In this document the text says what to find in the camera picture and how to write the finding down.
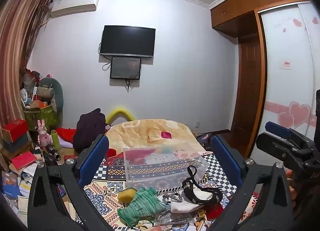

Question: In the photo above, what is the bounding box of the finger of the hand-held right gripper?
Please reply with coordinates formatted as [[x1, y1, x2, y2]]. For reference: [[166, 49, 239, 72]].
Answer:
[[256, 132, 302, 164], [265, 121, 304, 144]]

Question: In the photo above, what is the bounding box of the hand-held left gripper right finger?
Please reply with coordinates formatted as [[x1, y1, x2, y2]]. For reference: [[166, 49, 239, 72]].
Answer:
[[209, 134, 295, 231]]

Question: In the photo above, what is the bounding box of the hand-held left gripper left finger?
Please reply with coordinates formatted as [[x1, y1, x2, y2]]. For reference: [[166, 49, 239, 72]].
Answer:
[[27, 134, 110, 231]]

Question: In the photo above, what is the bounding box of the black patterned underwear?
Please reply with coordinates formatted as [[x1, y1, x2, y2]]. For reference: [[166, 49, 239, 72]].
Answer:
[[182, 165, 223, 208]]

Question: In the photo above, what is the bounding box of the clear plastic storage box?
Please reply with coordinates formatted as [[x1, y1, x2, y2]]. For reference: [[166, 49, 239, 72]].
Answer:
[[123, 142, 209, 192]]

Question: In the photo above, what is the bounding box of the green knitted cloth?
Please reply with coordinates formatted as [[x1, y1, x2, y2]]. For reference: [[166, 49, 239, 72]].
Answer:
[[117, 187, 167, 229]]

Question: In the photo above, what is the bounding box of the person's right hand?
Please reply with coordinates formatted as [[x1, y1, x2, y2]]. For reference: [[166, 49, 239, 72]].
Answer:
[[286, 170, 297, 208]]

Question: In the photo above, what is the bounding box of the purple patterned cloth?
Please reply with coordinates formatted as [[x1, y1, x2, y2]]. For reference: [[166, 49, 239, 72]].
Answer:
[[194, 133, 213, 147]]

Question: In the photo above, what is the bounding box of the black clothing pile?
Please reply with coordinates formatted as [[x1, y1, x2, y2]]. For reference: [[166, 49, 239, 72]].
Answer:
[[72, 108, 108, 156]]

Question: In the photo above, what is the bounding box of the colourful patterned bed sheet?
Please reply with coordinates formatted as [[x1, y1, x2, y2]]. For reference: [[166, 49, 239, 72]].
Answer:
[[61, 146, 263, 231]]

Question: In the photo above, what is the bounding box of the white heart-print wardrobe door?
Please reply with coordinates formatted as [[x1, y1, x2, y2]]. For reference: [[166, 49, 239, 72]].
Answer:
[[257, 1, 320, 170]]

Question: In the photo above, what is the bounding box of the red cloth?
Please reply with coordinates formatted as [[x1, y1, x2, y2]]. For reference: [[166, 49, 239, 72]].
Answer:
[[56, 128, 78, 145]]

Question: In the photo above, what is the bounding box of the black cylindrical flashlight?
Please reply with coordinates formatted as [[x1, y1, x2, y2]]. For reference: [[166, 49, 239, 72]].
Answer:
[[46, 145, 62, 162]]

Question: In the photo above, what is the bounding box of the yellow sponge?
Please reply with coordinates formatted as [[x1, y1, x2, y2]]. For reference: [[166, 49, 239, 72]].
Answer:
[[117, 188, 138, 204]]

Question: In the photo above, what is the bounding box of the green cylindrical bottle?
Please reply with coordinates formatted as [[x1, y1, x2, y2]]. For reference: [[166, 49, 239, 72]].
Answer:
[[50, 129, 61, 151]]

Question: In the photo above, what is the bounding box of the brown wooden door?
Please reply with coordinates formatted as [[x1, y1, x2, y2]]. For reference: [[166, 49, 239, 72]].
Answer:
[[230, 37, 266, 163]]

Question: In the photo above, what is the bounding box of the beige fleece blanket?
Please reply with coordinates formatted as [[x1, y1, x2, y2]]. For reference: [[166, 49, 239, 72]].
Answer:
[[105, 119, 208, 158]]

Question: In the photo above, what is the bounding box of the yellow curved foam tube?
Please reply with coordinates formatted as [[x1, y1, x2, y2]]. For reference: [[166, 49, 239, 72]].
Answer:
[[105, 107, 137, 125]]

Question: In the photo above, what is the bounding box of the pink bunny figure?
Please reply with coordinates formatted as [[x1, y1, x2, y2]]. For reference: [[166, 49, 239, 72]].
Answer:
[[37, 119, 53, 151]]

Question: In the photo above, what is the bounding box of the green storage bin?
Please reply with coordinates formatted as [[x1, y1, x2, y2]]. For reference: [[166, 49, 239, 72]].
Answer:
[[23, 104, 61, 132]]

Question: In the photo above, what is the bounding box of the red book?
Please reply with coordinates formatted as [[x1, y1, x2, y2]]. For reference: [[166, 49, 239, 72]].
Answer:
[[11, 152, 38, 171]]

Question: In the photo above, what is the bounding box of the pile of papers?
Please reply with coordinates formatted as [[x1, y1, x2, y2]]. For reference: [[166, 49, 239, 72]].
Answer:
[[7, 163, 38, 198]]

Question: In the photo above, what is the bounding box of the grey-green plush cushion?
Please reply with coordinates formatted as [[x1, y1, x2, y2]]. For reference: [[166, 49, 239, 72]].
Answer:
[[39, 77, 64, 120]]

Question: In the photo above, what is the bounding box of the dark grey box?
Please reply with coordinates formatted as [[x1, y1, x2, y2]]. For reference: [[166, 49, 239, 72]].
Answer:
[[2, 133, 32, 153]]

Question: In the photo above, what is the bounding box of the silver glitter pouch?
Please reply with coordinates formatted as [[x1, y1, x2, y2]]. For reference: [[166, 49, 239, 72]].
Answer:
[[152, 210, 192, 226]]

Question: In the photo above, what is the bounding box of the red box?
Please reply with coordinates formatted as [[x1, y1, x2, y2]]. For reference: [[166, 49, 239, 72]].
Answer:
[[1, 120, 29, 140]]

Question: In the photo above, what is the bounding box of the blue booklet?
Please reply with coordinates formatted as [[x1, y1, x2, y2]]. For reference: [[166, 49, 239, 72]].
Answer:
[[1, 171, 22, 206]]

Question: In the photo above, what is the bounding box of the brown wooden overhead cabinet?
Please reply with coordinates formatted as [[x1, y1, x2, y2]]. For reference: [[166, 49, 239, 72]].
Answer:
[[210, 0, 311, 38]]

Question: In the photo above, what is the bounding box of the brown striped curtain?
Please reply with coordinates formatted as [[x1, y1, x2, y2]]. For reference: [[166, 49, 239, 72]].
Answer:
[[0, 0, 53, 133]]

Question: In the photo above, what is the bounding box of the white air conditioner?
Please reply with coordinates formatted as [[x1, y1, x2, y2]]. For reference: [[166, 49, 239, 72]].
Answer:
[[50, 0, 100, 18]]

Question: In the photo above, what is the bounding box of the black white braided strap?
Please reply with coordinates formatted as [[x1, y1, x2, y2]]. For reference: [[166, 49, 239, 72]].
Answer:
[[162, 193, 185, 204]]

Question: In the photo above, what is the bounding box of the black monitor cable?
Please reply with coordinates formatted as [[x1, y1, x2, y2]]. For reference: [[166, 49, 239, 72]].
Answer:
[[125, 79, 135, 94]]

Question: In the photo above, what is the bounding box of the small wall-mounted monitor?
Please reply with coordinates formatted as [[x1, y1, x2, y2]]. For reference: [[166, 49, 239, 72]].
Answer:
[[110, 57, 142, 80]]

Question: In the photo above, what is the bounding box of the wall-mounted black television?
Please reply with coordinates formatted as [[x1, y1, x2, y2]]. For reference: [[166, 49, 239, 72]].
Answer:
[[99, 25, 156, 59]]

